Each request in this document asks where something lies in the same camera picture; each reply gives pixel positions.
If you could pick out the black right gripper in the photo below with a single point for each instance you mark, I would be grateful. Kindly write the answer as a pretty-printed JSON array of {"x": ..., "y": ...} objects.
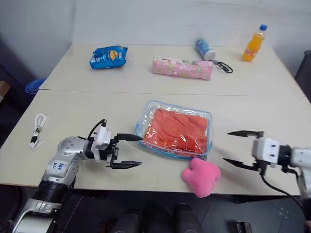
[{"x": 260, "y": 167}]

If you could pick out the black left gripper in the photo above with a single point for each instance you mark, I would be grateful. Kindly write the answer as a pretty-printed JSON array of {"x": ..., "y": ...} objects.
[{"x": 112, "y": 151}]

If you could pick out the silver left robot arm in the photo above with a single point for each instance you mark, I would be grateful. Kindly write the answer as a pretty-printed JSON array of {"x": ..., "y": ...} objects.
[{"x": 63, "y": 155}]

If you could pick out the clear plastic zipper pouch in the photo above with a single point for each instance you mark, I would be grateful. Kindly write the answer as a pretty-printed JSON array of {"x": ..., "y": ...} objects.
[{"x": 145, "y": 116}]

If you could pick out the orange cloth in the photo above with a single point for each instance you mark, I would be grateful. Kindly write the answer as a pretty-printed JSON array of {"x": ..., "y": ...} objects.
[{"x": 177, "y": 132}]

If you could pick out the pink plush toy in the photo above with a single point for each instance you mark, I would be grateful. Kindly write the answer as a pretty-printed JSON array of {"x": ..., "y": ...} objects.
[{"x": 202, "y": 176}]

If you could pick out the blue chips bag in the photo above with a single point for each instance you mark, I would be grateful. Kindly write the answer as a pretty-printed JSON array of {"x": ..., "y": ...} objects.
[{"x": 108, "y": 58}]

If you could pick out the pink patterned pencil case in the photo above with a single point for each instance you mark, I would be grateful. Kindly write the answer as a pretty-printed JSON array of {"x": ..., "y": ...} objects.
[{"x": 181, "y": 68}]

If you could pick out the orange soda bottle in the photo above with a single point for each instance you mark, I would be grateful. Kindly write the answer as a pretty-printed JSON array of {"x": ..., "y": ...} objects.
[{"x": 253, "y": 44}]

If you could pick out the blue and white can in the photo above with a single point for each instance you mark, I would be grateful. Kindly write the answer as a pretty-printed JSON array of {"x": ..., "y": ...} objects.
[{"x": 204, "y": 48}]

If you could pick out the blue plastic stool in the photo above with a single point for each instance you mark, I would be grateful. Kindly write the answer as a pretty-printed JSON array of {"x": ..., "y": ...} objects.
[{"x": 34, "y": 86}]

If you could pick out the brown cardboard box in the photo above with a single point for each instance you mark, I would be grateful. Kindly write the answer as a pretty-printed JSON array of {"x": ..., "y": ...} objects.
[{"x": 3, "y": 88}]

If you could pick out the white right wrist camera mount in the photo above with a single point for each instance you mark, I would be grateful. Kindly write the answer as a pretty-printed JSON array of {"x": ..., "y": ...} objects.
[{"x": 266, "y": 150}]

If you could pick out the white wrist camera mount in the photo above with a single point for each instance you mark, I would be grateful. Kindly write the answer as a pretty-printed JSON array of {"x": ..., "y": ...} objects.
[
  {"x": 266, "y": 150},
  {"x": 103, "y": 139}
]

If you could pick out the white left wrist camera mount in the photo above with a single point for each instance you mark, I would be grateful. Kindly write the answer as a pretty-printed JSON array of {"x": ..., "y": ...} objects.
[{"x": 103, "y": 139}]

